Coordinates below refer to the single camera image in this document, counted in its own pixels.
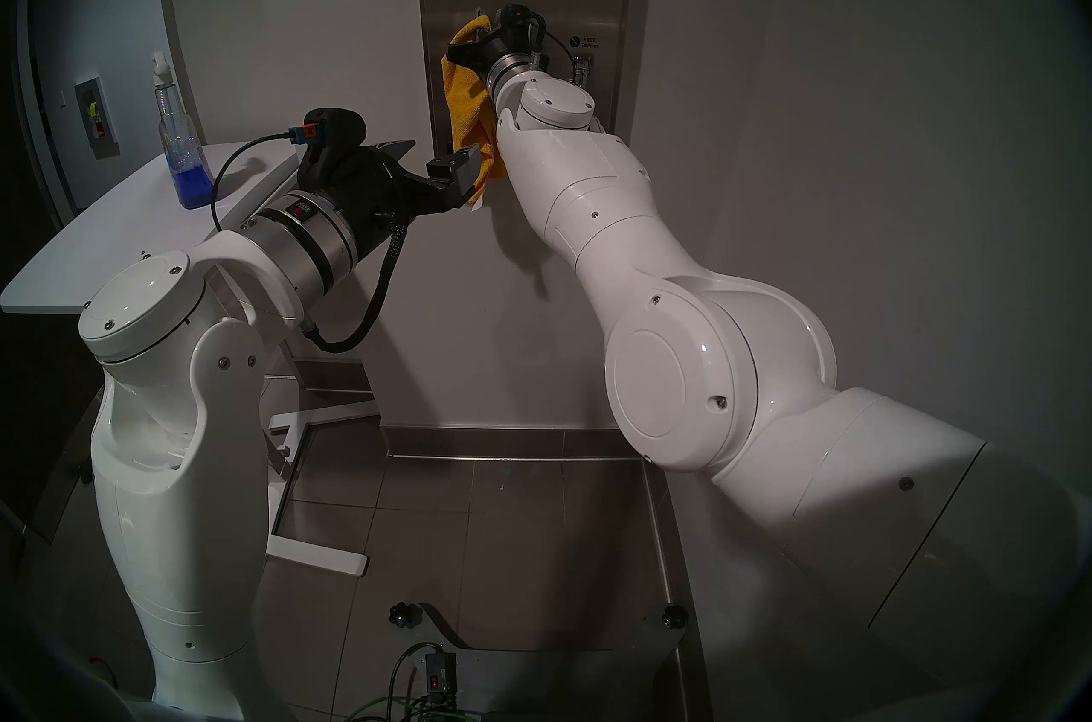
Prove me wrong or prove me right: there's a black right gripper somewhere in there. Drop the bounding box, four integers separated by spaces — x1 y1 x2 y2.
446 27 536 79

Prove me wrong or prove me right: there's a black box red switch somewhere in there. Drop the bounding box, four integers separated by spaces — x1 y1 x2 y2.
424 650 459 702

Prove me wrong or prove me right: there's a clear spray bottle blue liquid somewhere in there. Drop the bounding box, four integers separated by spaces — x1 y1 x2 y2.
151 50 216 209

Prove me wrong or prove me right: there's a right thin camera cable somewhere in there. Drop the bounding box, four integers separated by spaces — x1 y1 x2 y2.
544 29 578 77

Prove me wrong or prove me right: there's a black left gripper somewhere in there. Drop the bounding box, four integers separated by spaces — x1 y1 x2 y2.
295 138 485 262

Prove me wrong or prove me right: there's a thin camera cable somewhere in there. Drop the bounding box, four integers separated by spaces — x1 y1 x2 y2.
544 29 578 77
210 131 295 230

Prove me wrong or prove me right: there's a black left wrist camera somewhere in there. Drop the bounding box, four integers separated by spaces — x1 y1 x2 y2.
288 108 368 166

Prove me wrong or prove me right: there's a yellow microfibre cloth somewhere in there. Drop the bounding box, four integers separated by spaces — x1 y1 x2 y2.
441 15 508 209

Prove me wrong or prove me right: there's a left arm braided black cable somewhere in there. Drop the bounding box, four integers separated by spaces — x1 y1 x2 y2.
303 217 409 354

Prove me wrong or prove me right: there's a white table leg frame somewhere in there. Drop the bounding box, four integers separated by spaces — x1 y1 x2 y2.
260 370 380 578

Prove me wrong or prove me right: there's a green cable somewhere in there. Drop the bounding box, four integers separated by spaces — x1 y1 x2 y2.
350 695 479 722

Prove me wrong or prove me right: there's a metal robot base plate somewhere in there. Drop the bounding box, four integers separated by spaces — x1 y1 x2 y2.
427 605 692 722

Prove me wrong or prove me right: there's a left thin camera cable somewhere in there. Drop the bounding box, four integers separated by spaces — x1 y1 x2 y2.
210 131 295 230

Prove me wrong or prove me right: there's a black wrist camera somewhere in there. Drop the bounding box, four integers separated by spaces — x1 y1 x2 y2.
499 3 549 47
288 108 368 166

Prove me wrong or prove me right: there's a black power cable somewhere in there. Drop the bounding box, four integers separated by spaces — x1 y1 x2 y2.
391 642 444 722

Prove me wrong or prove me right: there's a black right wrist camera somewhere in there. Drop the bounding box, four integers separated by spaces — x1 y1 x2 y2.
499 3 549 47

